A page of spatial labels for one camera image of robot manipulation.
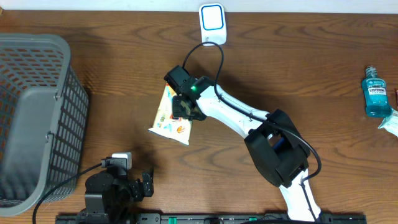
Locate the teal Listerine mouthwash bottle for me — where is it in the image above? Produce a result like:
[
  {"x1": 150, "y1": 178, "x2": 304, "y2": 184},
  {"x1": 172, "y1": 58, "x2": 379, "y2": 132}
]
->
[{"x1": 361, "y1": 66, "x2": 392, "y2": 118}]

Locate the white barcode scanner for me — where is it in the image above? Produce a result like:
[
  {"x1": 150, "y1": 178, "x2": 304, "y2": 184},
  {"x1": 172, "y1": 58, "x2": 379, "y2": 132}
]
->
[{"x1": 199, "y1": 3, "x2": 227, "y2": 46}]

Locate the light blue wet wipes pack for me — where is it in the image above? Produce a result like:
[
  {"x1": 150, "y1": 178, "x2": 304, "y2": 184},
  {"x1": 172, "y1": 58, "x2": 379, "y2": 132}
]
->
[{"x1": 378, "y1": 109, "x2": 398, "y2": 136}]

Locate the grey plastic shopping basket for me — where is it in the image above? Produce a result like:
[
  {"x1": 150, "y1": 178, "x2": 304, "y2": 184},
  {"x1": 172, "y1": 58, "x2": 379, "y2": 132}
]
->
[{"x1": 1, "y1": 33, "x2": 89, "y2": 217}]

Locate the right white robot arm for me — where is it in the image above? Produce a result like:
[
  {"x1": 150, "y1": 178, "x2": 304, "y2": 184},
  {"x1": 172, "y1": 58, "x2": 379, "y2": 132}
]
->
[{"x1": 164, "y1": 65, "x2": 321, "y2": 222}]

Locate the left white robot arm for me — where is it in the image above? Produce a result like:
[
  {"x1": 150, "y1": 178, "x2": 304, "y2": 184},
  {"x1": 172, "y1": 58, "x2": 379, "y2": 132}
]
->
[{"x1": 81, "y1": 164, "x2": 154, "y2": 224}]

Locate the yellow snack bag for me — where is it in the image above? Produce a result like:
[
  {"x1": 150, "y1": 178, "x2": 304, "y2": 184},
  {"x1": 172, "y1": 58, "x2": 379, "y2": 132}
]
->
[{"x1": 149, "y1": 84, "x2": 192, "y2": 145}]

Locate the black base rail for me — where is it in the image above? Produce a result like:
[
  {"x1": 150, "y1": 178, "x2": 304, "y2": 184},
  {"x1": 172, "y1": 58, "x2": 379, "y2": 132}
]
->
[{"x1": 55, "y1": 212, "x2": 368, "y2": 224}]

